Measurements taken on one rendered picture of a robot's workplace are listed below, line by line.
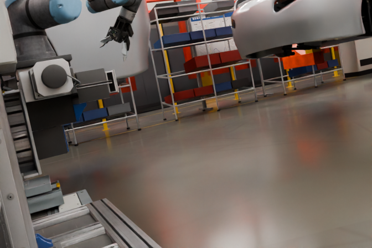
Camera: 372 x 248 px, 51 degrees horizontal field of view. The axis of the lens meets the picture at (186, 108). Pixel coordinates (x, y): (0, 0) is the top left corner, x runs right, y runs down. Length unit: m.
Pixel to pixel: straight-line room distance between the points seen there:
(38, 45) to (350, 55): 8.31
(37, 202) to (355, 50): 7.82
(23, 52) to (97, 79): 0.35
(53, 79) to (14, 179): 0.29
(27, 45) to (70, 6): 0.20
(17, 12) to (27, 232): 0.72
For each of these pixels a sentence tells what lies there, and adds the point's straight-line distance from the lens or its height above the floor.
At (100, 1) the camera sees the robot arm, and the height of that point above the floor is 1.08.
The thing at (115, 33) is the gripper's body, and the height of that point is 0.94.
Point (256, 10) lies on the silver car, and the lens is 3.87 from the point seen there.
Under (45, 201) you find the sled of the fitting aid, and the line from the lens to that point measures 2.39.
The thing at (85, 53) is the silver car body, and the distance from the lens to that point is 2.45.
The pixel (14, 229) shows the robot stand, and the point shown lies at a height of 0.37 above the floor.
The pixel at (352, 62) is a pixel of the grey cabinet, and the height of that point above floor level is 0.32.
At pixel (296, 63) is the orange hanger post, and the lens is 5.62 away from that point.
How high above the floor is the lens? 0.66
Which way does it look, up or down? 4 degrees down
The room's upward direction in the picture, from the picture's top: 11 degrees counter-clockwise
